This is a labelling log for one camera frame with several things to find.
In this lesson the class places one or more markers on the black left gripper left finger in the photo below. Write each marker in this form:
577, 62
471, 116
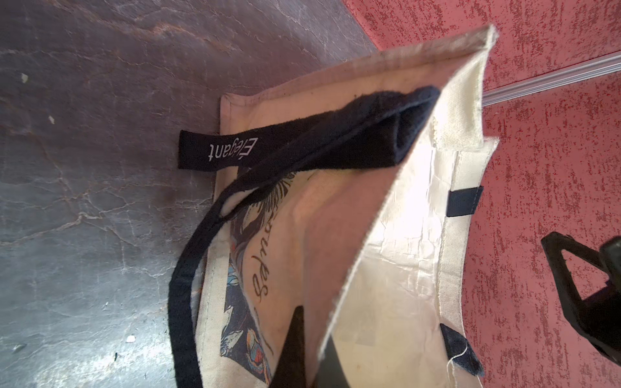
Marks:
290, 371

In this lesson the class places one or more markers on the cream canvas tote bag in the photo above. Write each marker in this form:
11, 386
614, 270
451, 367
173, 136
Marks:
349, 192

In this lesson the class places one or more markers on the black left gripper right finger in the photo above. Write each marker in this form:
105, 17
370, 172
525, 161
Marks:
331, 373

